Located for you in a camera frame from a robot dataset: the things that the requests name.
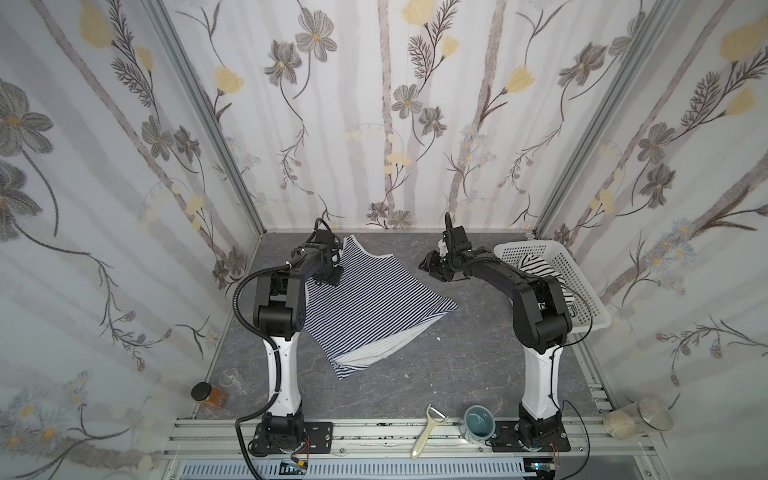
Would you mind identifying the blue white striped tank top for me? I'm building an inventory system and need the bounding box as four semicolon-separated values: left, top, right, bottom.
305;235;457;379

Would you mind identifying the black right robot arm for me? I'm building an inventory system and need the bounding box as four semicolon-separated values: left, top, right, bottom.
419;214;573;452

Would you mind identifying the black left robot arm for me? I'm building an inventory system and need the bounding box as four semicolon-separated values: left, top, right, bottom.
241;219;343;457

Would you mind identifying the black white striped tank top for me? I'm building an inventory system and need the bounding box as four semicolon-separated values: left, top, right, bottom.
517;254;578;317

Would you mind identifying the white plastic laundry basket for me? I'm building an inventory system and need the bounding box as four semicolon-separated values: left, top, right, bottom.
493;240;611;334

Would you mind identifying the cream vegetable peeler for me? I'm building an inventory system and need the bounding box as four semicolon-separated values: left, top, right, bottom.
410;404;448;461

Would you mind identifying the teal ceramic mug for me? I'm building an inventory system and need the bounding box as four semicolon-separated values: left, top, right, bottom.
459;405;496;444

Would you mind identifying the amber spice jar black lid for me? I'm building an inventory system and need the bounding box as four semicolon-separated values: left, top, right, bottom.
190;382;229;410

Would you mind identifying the clear jar with metal lid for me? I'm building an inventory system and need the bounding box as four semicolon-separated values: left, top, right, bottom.
603;397;673;441

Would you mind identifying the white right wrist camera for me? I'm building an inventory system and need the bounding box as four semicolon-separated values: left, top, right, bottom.
438;238;450;258

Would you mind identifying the black corrugated cable conduit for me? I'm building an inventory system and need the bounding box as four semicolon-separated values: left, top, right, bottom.
231;263;301;480

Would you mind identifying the aluminium mounting rail frame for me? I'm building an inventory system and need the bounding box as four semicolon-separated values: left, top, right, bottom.
162;417;669;479

